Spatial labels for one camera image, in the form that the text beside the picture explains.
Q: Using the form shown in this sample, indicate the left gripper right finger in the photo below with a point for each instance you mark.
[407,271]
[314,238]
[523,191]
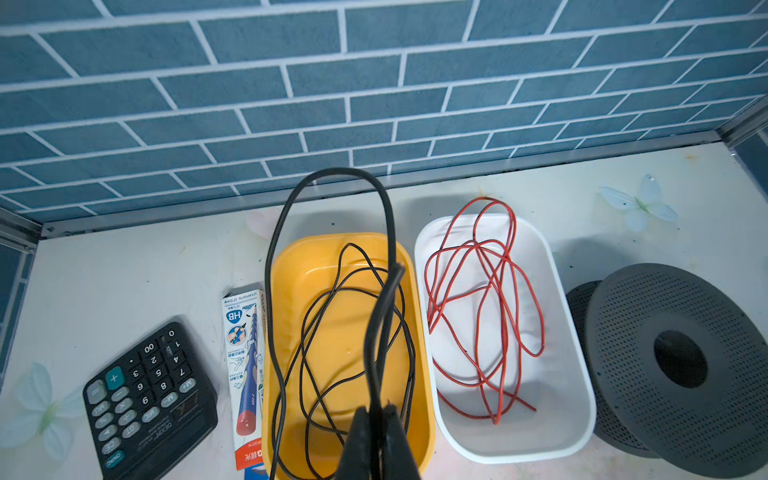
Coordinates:
[397,461]

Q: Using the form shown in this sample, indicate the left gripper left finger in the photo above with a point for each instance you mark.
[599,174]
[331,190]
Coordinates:
[355,462]

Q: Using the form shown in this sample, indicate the grey perforated cable spool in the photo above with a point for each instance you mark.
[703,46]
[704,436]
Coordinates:
[679,371]

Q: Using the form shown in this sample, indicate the white plastic tub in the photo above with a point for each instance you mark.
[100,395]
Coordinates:
[510,383]

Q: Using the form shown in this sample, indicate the yellow plastic tub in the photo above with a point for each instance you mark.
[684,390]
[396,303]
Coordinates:
[323,291]

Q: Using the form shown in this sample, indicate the pencil box blue white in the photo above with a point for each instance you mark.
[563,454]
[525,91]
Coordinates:
[242,320]

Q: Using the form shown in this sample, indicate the black calculator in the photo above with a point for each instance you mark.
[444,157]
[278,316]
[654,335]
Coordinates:
[151,406]

